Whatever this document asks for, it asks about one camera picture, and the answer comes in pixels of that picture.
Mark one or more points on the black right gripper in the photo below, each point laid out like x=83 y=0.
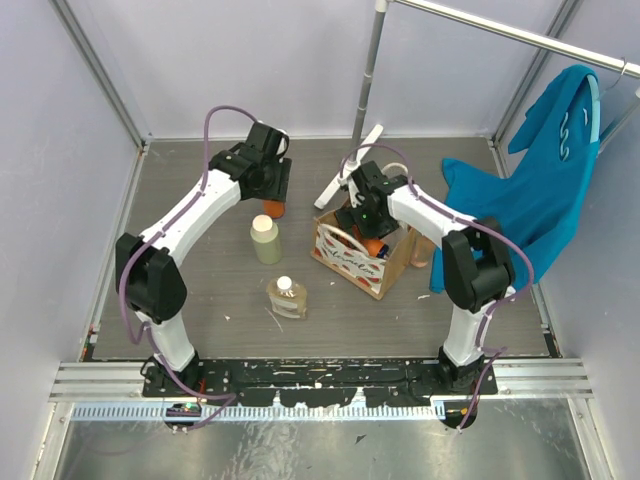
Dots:
x=348 y=217

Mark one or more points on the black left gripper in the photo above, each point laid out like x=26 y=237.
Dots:
x=279 y=181

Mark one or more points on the orange bottle blue pump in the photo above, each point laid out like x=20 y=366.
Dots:
x=274 y=209

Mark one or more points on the pink cap peach bottle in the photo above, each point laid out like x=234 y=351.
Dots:
x=422 y=252

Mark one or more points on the green bottle white cap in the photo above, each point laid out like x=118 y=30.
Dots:
x=264 y=233

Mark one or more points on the clear yellowish soap bottle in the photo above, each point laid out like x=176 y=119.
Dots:
x=288 y=298

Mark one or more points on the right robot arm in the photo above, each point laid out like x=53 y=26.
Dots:
x=476 y=265

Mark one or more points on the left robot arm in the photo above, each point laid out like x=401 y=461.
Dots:
x=148 y=278

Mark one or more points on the white rack base foot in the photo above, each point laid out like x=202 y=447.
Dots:
x=350 y=165

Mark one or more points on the teal blue t-shirt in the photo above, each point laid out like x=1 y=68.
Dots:
x=538 y=206

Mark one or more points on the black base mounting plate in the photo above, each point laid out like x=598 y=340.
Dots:
x=324 y=382

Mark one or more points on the metal clothes rack pole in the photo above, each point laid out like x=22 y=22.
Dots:
x=381 y=8

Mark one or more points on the light blue clothes hanger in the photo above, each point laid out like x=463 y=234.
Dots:
x=592 y=114

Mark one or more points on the horizontal metal rack bar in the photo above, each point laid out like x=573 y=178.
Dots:
x=543 y=42

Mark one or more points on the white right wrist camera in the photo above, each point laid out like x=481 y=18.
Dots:
x=347 y=183

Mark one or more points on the white slotted cable duct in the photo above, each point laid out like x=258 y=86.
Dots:
x=156 y=411

